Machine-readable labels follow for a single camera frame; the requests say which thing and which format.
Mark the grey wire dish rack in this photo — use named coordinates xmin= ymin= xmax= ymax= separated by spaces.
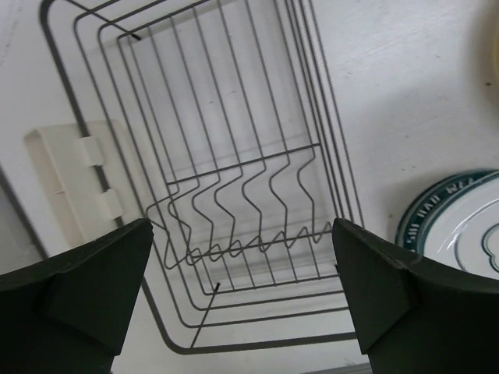
xmin=38 ymin=1 xmax=364 ymax=355

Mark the cream plastic cutlery holder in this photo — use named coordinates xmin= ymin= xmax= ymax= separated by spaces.
xmin=24 ymin=121 xmax=141 ymax=247

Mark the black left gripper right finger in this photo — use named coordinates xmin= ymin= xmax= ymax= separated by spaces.
xmin=332 ymin=218 xmax=498 ymax=373

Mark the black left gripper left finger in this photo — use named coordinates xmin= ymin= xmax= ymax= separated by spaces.
xmin=1 ymin=218 xmax=153 ymax=373

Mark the white bowl green band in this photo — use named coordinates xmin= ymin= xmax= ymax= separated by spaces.
xmin=395 ymin=168 xmax=496 ymax=252

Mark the cream white plate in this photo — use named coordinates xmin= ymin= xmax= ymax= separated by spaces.
xmin=470 ymin=1 xmax=498 ymax=109

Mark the aluminium table rail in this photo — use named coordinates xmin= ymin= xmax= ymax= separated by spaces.
xmin=317 ymin=363 xmax=372 ymax=374

